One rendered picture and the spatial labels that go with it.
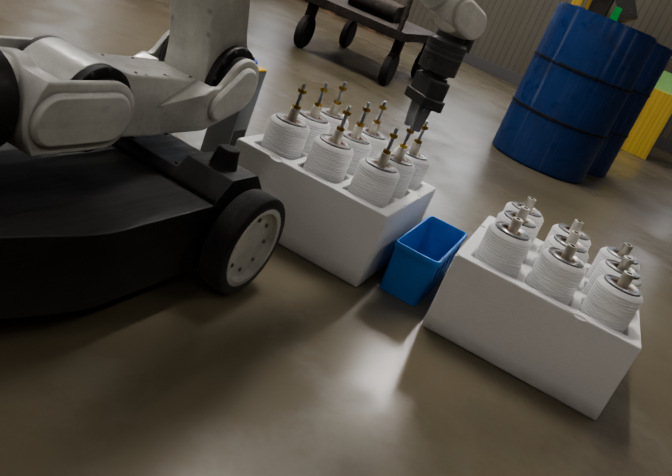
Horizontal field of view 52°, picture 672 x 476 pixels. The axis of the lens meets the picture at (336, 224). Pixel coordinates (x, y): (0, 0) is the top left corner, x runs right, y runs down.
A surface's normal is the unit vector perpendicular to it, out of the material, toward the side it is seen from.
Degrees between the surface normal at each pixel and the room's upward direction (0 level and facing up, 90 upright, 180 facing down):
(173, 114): 101
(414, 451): 0
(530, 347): 90
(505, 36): 90
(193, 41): 111
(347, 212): 90
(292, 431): 0
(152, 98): 90
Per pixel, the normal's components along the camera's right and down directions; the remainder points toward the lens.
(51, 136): 0.83, 0.47
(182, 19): -0.53, 0.49
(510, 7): -0.43, 0.18
